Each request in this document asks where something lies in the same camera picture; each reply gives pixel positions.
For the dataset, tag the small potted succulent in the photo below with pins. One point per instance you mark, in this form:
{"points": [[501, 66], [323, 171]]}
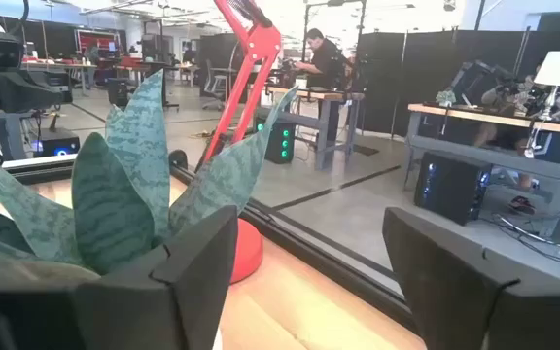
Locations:
{"points": [[445, 97]]}

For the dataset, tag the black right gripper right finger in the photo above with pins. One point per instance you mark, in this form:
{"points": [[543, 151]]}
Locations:
{"points": [[435, 282]]}

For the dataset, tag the wooden-top grey workbench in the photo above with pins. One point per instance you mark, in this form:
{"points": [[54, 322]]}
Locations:
{"points": [[309, 94], [479, 146]]}

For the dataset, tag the red desk lamp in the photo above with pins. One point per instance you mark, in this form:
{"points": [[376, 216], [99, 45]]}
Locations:
{"points": [[258, 48]]}

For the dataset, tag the person's shoe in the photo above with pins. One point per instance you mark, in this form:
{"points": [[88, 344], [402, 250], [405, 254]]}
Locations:
{"points": [[521, 205]]}

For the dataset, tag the black partition panels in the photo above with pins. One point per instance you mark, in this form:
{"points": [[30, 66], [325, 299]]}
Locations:
{"points": [[430, 63]]}

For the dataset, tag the computer tower with green lights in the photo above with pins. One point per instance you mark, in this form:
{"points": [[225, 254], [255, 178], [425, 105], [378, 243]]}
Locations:
{"points": [[280, 141]]}

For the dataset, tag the grey office chair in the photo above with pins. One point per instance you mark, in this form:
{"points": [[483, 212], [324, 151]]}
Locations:
{"points": [[214, 82]]}

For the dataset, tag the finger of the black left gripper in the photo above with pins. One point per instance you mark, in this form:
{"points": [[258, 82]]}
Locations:
{"points": [[32, 90]]}

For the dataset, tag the computer tower with blue lights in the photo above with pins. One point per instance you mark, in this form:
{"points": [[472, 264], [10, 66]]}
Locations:
{"points": [[447, 187]]}

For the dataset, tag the red wall display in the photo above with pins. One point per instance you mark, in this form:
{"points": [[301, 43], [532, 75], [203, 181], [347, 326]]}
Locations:
{"points": [[96, 41]]}

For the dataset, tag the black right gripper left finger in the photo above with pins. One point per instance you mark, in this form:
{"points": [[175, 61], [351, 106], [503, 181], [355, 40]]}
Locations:
{"points": [[197, 272]]}

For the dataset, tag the snake plant in white pot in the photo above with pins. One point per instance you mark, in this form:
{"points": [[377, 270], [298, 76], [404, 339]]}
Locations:
{"points": [[110, 209]]}

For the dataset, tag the person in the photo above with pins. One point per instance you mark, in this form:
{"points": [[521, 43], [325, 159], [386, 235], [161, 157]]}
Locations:
{"points": [[326, 63], [496, 97]]}

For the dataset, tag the small black computer box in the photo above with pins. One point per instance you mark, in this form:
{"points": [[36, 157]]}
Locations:
{"points": [[59, 143]]}

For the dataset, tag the grey-blue table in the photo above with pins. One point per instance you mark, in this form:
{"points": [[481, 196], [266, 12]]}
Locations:
{"points": [[10, 136]]}

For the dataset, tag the black aluminium table frame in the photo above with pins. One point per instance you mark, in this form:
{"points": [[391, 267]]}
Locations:
{"points": [[309, 253]]}

